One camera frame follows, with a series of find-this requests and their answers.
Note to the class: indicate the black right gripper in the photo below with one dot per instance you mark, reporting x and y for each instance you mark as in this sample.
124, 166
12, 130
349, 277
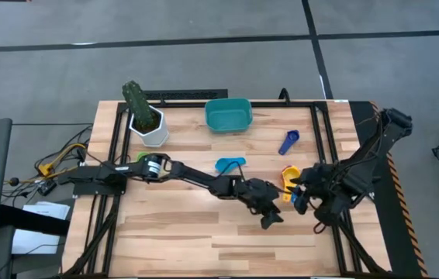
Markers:
328, 193

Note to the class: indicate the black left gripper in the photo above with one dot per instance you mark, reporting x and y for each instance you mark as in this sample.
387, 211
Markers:
258, 193

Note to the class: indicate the yellow measuring cup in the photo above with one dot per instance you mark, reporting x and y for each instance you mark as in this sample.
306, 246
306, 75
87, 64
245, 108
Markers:
290, 174

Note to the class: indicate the small indigo measuring cup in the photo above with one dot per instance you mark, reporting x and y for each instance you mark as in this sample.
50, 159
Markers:
292, 136

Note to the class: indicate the light blue measuring cup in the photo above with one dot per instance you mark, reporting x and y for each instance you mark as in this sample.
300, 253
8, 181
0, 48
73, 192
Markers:
223, 164

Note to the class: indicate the green measuring cup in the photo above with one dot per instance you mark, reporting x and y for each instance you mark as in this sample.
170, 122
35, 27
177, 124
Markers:
142, 156

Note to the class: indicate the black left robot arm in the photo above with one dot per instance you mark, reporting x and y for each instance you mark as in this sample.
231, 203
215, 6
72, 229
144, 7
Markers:
188, 176

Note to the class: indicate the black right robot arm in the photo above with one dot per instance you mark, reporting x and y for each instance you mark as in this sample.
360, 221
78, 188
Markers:
374, 151

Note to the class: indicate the teal plastic basket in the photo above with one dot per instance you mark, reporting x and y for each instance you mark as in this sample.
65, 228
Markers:
229, 116

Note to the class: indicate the black mat with hazard stripes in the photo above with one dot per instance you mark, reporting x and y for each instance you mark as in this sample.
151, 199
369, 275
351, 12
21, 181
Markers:
398, 232

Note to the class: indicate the white hexagonal plant pot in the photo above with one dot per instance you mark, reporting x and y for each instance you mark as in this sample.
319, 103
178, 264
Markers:
153, 137

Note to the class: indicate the green cactus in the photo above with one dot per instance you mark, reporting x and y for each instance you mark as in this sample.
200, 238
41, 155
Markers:
138, 102

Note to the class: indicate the white paper sheet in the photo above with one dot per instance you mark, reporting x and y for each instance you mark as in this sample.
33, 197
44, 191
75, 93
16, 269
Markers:
45, 211

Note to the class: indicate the black aluminium table frame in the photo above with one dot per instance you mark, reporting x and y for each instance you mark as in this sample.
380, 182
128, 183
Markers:
322, 131

